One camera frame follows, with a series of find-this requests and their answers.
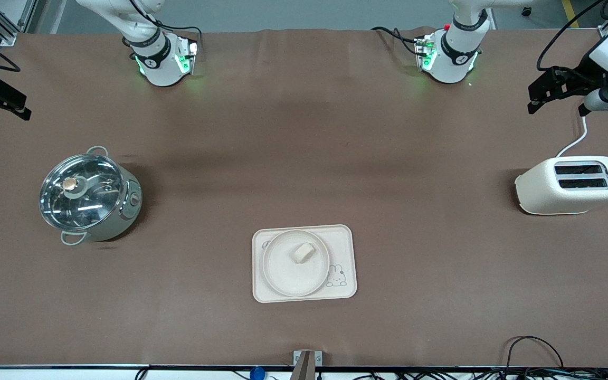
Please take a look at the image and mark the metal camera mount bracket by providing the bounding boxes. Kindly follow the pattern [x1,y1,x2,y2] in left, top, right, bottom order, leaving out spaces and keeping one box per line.
[292,349,324,380]

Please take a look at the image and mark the black looped cable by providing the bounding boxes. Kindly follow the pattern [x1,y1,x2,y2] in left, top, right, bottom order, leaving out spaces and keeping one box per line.
[503,336,565,371]

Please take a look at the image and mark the cream round plate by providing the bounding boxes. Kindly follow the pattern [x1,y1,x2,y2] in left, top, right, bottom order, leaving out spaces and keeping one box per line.
[262,229,331,298]

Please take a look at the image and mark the aluminium frame profile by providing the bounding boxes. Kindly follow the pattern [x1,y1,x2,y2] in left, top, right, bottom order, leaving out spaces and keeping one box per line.
[0,0,38,47]

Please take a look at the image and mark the black arm base cable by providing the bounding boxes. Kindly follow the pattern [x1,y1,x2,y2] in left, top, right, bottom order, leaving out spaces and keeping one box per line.
[129,0,203,42]
[371,26,427,55]

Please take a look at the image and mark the white toaster power cable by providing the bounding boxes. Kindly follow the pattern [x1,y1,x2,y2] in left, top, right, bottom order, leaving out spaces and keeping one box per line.
[555,115,589,158]

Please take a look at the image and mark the glass pot lid copper knob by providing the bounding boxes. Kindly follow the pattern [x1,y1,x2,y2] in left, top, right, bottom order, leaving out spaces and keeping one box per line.
[39,154,127,232]

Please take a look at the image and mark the cream tray with bunny print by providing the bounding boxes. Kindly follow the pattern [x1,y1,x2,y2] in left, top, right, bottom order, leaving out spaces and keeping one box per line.
[252,224,358,304]

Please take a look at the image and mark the small white steamed bun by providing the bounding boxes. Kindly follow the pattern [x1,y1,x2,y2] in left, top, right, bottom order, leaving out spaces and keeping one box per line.
[290,242,317,264]

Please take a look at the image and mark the tangled black cables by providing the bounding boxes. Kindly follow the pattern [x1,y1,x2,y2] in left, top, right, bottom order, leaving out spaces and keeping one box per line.
[336,368,608,380]

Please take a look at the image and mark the brown table cover sheet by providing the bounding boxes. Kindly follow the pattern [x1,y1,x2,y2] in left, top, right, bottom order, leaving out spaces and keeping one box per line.
[0,26,608,369]

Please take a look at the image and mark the white two-slot toaster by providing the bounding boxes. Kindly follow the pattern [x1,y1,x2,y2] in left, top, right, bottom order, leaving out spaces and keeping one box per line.
[514,155,608,216]

